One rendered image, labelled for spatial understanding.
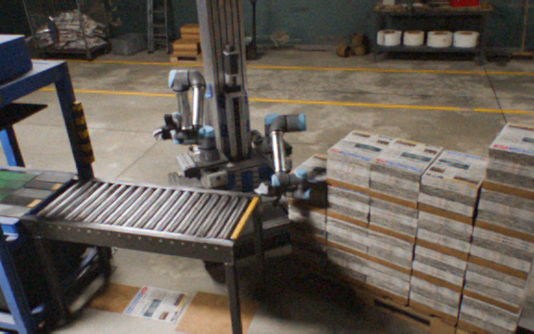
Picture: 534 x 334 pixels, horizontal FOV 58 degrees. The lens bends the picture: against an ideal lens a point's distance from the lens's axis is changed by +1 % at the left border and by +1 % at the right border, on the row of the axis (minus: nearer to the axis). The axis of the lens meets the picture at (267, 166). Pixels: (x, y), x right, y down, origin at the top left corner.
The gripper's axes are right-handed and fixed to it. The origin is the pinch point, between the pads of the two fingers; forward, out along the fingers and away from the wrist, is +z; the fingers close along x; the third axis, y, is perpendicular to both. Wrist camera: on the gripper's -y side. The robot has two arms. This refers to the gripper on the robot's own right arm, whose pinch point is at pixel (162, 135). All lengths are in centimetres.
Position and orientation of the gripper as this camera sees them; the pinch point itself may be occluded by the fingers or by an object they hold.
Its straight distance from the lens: 284.6
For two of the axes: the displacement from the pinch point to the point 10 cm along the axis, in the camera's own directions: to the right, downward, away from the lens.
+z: -0.6, 4.6, -8.8
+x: -9.9, -1.1, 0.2
